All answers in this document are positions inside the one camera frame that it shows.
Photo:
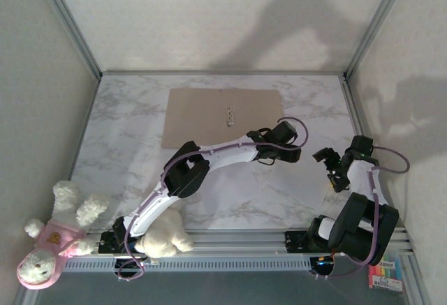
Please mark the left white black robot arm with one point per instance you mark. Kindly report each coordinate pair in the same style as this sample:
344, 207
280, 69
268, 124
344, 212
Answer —
185, 172

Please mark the white plush dog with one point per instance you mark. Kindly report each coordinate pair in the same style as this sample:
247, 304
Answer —
164, 238

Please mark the left side aluminium frame rail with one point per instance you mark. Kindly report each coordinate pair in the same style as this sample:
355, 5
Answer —
88, 116

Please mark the plush rabbit in pink hoodie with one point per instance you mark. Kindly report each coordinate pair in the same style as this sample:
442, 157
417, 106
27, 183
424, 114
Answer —
38, 270

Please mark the brown cardboard folder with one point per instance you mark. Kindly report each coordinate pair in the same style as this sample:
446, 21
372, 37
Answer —
195, 116

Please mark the aluminium frame rail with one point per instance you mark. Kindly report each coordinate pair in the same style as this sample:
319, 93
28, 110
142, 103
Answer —
88, 116
209, 73
354, 107

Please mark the back aluminium frame rail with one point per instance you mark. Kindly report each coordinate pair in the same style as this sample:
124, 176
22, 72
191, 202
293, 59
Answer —
209, 73

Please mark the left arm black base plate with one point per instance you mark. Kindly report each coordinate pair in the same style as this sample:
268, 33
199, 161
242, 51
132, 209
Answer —
106, 245

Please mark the pack of coloured highlighters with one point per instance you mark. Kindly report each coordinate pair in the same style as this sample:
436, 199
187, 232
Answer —
384, 277

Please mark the aluminium frame post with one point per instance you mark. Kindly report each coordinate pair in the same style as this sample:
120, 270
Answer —
70, 22
376, 22

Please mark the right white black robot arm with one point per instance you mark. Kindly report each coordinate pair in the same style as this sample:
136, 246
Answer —
359, 228

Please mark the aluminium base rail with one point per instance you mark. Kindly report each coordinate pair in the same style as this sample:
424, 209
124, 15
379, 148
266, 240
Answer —
227, 242

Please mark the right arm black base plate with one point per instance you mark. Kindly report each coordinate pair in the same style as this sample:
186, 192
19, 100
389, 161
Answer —
297, 242

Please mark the right aluminium frame post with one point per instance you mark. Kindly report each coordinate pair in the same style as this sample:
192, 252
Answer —
376, 22

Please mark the left aluminium frame post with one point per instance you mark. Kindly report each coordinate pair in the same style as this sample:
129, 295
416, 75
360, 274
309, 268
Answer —
70, 22

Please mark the right side aluminium frame rail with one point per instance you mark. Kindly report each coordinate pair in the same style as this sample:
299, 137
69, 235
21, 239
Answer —
354, 107

